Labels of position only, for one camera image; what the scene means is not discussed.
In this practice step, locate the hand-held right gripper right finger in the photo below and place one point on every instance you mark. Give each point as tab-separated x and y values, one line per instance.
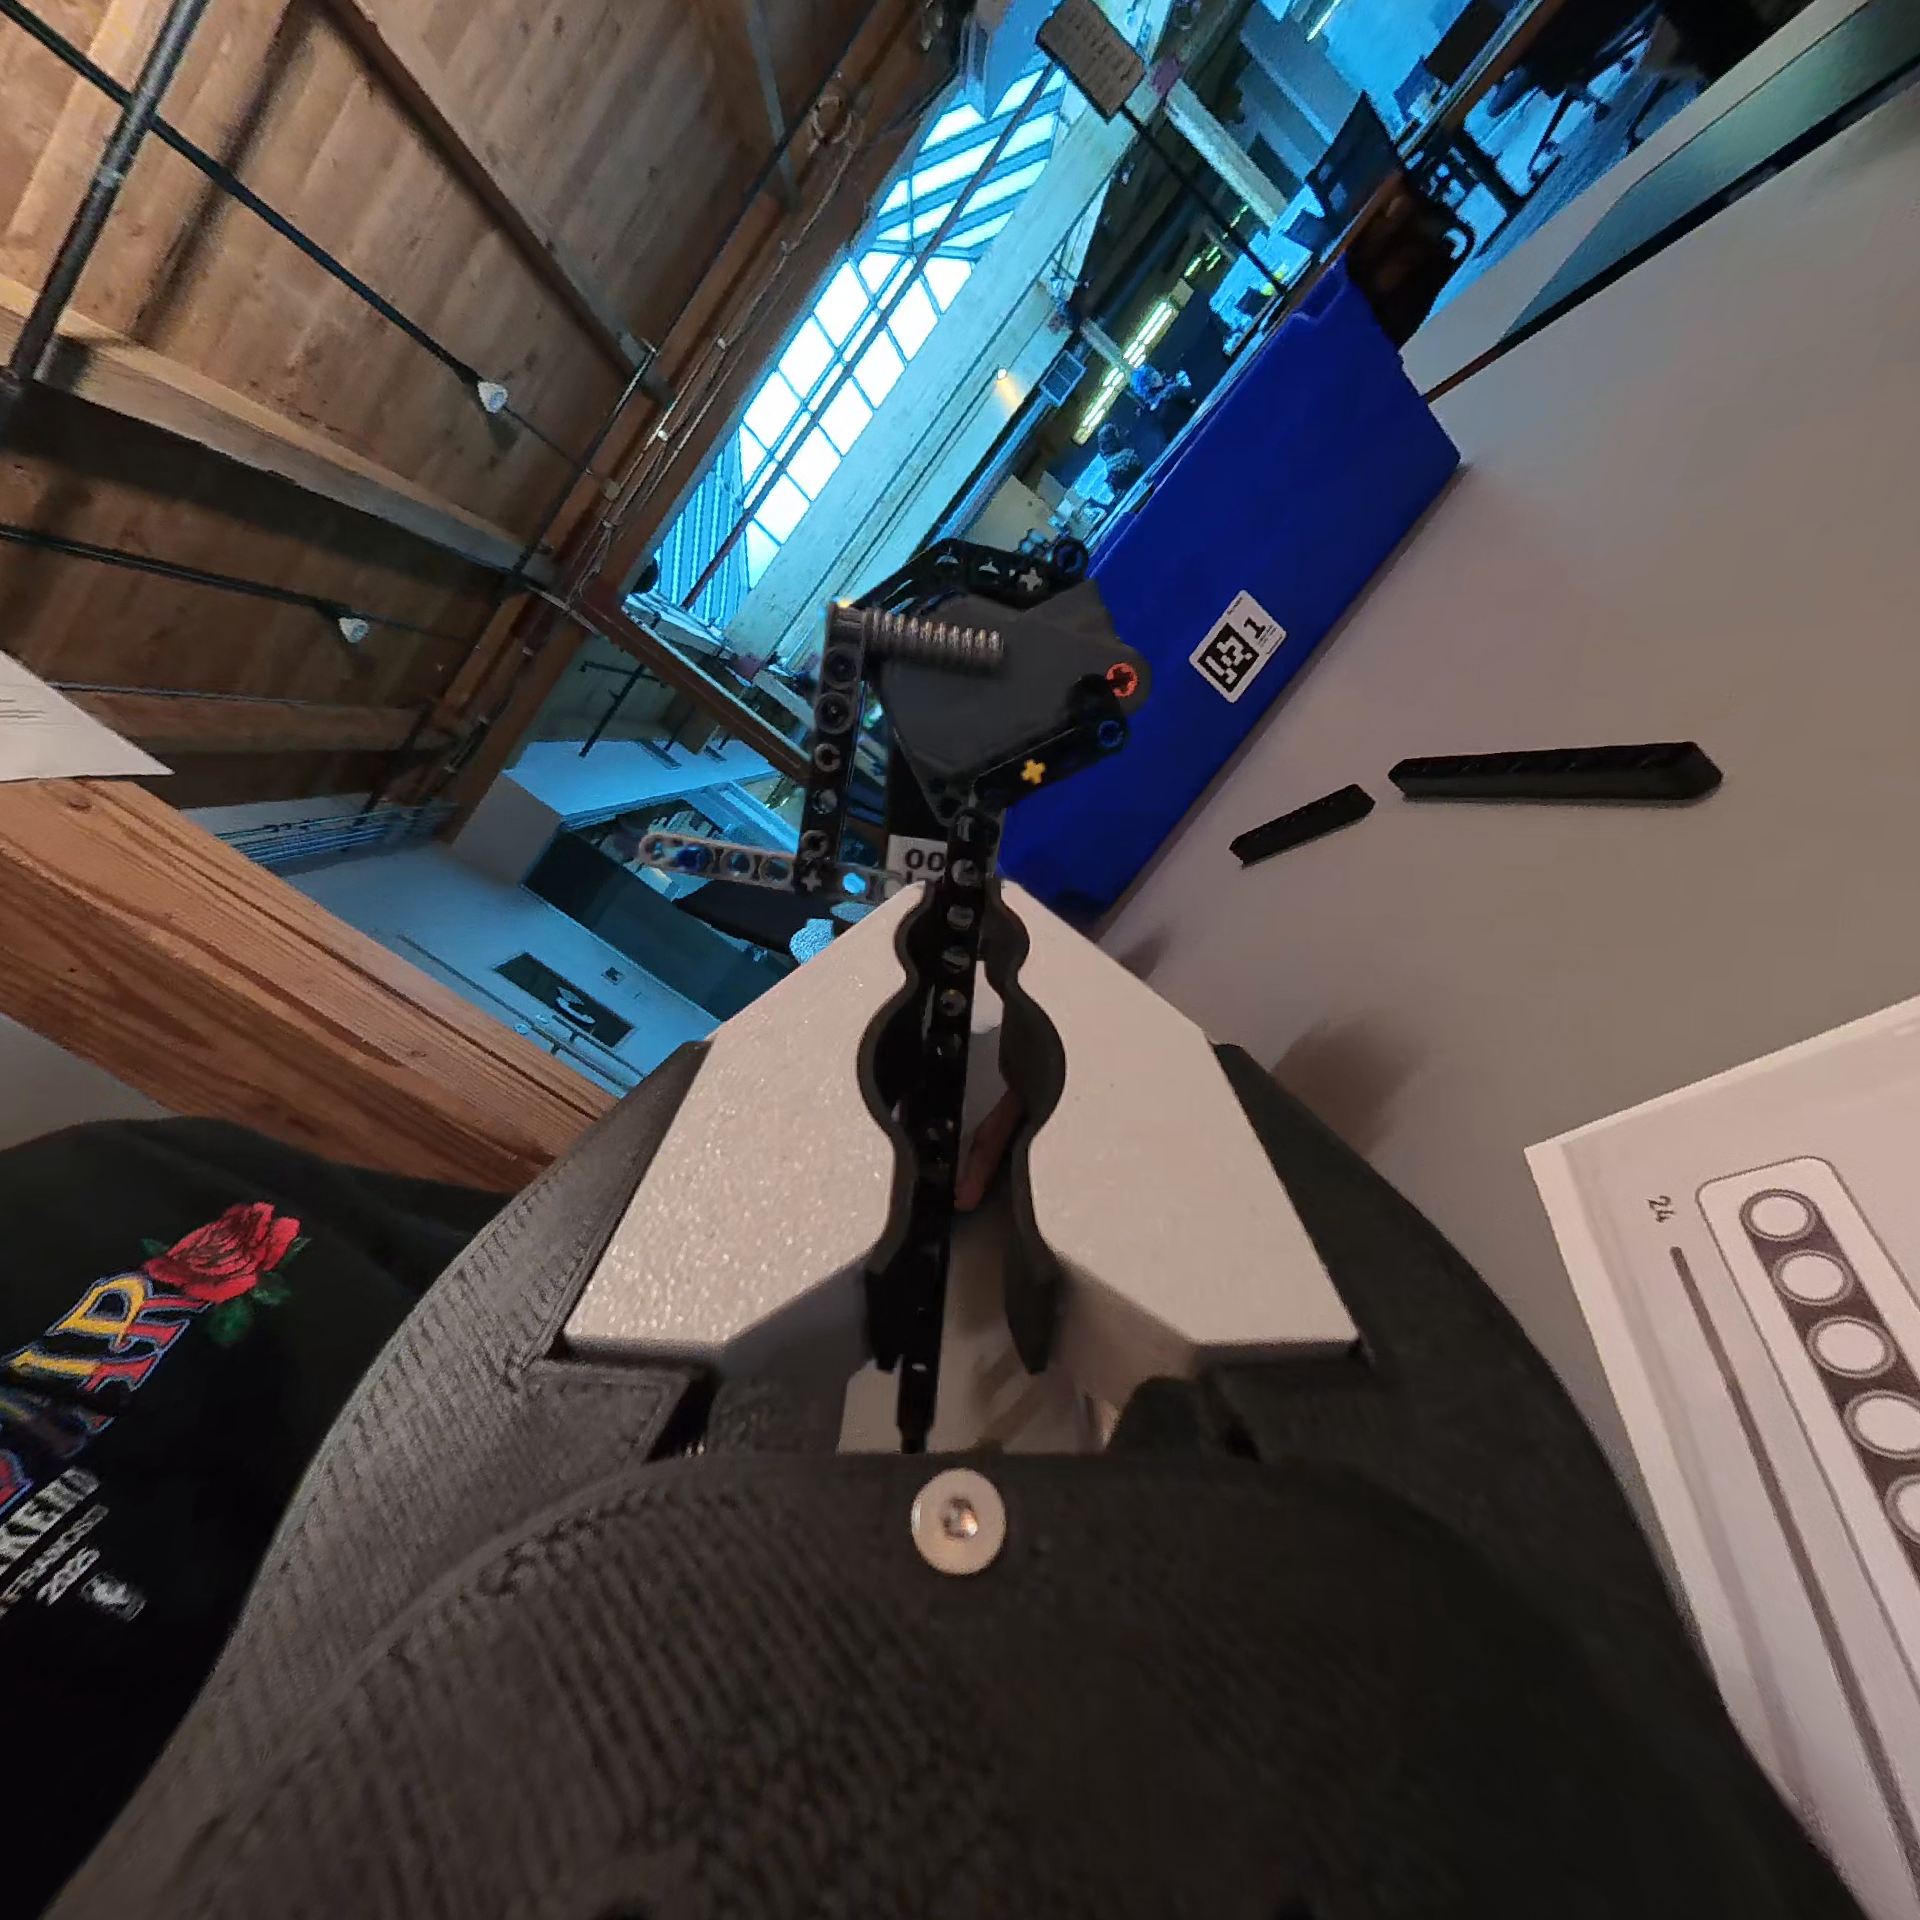
1202	1201

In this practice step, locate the large paned window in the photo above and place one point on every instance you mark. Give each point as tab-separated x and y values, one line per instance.
855	347

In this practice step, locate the white paper sheet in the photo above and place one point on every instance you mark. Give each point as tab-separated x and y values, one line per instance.
61	734

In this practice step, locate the short black toy beam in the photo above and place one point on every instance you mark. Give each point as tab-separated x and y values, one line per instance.
1302	821

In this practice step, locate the person's left hand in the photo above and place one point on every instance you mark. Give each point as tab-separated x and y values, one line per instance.
986	1156

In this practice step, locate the black office chair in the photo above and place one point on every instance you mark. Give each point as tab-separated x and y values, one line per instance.
1402	263

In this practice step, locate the grey desk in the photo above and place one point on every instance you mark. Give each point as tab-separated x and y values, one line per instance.
1575	599

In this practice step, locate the metal ceiling pipe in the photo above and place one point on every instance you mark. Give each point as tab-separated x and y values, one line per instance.
106	182

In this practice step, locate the hanging grey sign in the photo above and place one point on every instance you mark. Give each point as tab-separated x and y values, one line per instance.
1096	54

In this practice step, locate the long black toy beam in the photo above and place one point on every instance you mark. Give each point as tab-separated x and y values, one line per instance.
1552	772

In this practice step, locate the black and grey toy assembly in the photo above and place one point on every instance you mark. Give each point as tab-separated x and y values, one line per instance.
991	691

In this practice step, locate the wooden parapet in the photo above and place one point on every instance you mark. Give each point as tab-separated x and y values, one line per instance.
301	975

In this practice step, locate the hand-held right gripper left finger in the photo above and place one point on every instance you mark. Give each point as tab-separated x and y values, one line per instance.
722	1185

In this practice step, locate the white instruction booklet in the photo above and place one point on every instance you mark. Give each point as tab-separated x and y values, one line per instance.
1725	1350

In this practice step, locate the adjacent white desk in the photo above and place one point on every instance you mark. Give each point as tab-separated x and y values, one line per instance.
1725	149

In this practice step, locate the blue plastic bin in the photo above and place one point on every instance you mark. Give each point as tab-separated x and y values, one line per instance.
1276	524

